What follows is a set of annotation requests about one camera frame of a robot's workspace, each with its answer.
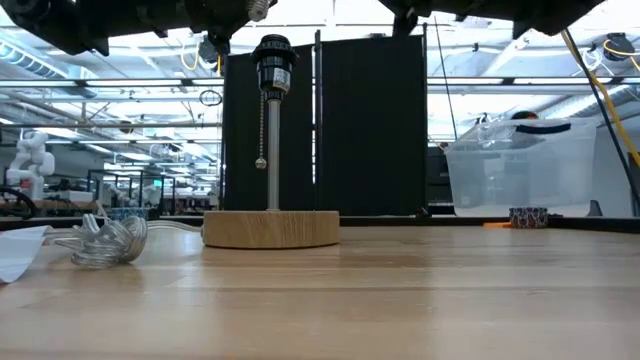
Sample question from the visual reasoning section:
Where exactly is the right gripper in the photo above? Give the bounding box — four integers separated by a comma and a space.
377, 0, 436, 38

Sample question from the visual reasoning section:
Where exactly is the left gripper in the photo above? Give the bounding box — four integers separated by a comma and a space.
108, 0, 251, 56

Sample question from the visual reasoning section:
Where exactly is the wooden base lamp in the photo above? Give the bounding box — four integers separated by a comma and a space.
202, 33, 341, 250

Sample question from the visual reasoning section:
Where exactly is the thin black rod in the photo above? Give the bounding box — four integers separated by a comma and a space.
432, 14, 459, 142

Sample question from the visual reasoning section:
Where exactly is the black folding partition screen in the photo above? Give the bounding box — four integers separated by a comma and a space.
222, 29, 429, 217

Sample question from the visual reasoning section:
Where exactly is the clear plastic storage bin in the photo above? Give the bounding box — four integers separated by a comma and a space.
443, 117, 599, 219

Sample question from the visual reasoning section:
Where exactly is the ceiling cable reel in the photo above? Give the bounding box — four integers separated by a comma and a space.
196, 34, 221, 66
601, 31, 637, 63

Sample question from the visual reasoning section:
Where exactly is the black frame workstation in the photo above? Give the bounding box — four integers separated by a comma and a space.
86, 168, 177, 216

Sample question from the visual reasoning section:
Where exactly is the yellow hanging cable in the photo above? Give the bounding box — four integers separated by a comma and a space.
559, 28, 640, 169

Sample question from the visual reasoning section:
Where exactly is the black hanging cable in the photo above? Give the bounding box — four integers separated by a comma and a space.
563, 28, 640, 204

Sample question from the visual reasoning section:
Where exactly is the black curved hose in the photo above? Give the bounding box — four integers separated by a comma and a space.
0, 185, 37, 219

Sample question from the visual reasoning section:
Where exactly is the white red cord tag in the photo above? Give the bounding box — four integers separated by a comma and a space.
0, 224, 52, 285

